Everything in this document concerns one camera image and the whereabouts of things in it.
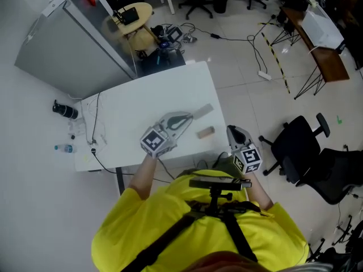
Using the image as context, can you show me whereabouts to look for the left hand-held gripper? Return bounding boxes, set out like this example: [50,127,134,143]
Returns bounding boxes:
[140,110,195,160]

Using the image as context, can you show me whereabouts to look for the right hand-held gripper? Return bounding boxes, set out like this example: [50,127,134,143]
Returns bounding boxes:
[226,124,263,176]

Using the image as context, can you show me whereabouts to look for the grey strip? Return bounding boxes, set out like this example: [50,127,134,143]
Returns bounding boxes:
[192,103,215,121]

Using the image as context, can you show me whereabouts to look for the small beige block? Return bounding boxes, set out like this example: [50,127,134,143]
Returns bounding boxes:
[196,126,216,140]

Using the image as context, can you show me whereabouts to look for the person's right forearm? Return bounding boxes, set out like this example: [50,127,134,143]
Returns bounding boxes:
[244,172,275,211]

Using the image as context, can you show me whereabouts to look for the person's left forearm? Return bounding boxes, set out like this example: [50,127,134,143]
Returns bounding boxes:
[127,152,158,201]

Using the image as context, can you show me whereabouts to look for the person's olive green trousers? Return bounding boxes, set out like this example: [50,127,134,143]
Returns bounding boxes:
[176,156,238,181]

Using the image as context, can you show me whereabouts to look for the black bag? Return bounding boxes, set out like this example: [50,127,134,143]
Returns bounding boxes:
[140,48,187,76]

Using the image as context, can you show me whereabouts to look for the yellow black striped floor strip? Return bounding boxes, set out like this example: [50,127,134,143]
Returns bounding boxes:
[260,32,291,94]

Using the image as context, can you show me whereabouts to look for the clear plastic container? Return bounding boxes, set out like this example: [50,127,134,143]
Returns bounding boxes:
[67,117,86,133]

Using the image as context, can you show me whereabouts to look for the round wooden side table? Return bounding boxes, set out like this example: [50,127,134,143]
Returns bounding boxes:
[103,2,160,52]

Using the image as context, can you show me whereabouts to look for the black router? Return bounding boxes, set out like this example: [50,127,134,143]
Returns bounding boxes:
[121,6,141,26]

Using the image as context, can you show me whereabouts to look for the clear water bottle blue label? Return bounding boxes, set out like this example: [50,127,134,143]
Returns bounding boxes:
[54,143,78,154]

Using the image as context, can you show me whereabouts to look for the person's yellow shirt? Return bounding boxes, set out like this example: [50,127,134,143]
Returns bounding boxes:
[91,168,310,272]

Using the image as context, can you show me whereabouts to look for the black waste bin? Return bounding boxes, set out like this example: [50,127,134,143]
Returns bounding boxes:
[212,0,229,14]

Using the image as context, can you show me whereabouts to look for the large grey cabinet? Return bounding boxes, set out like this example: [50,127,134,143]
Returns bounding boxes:
[14,0,137,99]

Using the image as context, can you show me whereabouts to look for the white box appliance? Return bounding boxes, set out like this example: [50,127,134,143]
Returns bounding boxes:
[301,10,345,50]

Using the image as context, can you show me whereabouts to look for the black chair base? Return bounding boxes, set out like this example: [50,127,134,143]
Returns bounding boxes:
[331,214,356,247]

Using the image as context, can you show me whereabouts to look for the black chest camera box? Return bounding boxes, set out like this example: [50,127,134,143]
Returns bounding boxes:
[189,176,253,192]

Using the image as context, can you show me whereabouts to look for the black chest mount bracket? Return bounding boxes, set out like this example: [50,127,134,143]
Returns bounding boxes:
[204,188,234,217]

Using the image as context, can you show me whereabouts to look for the thin black cable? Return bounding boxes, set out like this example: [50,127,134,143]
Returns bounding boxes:
[91,91,102,146]

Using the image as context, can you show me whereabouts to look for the black power cable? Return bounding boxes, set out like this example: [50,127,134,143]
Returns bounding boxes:
[90,148,174,185]

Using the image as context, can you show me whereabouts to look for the black floor cable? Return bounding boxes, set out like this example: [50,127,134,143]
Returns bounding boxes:
[180,22,276,75]

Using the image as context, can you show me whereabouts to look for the white cable tangle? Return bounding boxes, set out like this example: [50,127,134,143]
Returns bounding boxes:
[80,96,98,142]

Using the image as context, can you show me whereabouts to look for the black harness strap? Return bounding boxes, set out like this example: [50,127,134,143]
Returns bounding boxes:
[120,212,205,272]
[223,212,259,264]

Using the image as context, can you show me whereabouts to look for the brown table with wire legs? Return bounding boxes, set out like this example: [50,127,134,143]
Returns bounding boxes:
[278,5,351,100]

